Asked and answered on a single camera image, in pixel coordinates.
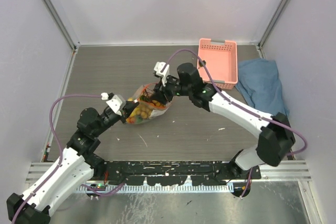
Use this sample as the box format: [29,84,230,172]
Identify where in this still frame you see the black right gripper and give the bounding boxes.
[150,73,192,105]

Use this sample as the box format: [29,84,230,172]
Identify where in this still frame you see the clear zip bag orange zipper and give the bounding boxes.
[126,83,171,125]

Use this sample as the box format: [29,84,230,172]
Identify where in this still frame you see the brown longan bunch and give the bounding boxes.
[135,101,162,120]

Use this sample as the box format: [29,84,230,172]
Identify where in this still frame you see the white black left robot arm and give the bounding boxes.
[6,99,139,223]

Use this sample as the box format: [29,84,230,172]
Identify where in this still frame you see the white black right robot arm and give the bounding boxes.
[154,62,296,179]

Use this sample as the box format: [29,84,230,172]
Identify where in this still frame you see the small green leaf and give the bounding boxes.
[198,60,206,67]

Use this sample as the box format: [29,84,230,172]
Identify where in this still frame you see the pink plastic basket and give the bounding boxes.
[198,38,238,90]

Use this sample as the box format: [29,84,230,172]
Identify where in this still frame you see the blue cloth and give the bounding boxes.
[236,58,289,116]

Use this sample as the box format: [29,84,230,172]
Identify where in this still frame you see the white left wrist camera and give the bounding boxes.
[101,92,126,116]

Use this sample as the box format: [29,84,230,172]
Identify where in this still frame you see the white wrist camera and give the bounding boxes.
[101,92,126,116]
[154,62,170,87]

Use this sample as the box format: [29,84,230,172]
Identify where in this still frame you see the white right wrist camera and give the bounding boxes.
[154,62,170,87]

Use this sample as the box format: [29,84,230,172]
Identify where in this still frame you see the white slotted cable duct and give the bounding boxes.
[76,183,234,194]

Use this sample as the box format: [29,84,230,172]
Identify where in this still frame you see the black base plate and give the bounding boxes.
[88,161,249,186]

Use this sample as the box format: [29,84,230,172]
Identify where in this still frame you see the aluminium front rail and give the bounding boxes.
[25,160,312,184]

